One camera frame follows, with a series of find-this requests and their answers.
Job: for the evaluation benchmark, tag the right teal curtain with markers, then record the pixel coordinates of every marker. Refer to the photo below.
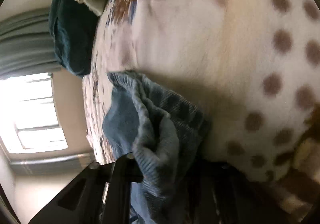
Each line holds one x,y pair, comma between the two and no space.
26,45

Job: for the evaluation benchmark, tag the window with white frame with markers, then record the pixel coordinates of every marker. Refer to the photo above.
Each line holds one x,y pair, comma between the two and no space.
29,121

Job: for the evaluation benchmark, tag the floral bed blanket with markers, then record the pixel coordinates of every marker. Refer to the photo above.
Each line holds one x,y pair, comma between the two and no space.
251,65

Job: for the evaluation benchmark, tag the dark teal quilt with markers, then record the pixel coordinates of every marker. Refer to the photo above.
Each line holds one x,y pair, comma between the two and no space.
72,27

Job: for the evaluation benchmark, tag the left striped curtain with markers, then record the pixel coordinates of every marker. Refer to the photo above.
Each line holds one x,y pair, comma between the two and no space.
54,165

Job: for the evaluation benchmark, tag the blue denim jeans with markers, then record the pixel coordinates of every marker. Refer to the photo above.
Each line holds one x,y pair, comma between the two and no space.
164,132

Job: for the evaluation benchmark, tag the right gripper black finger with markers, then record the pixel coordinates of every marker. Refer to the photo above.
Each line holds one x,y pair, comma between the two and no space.
99,194

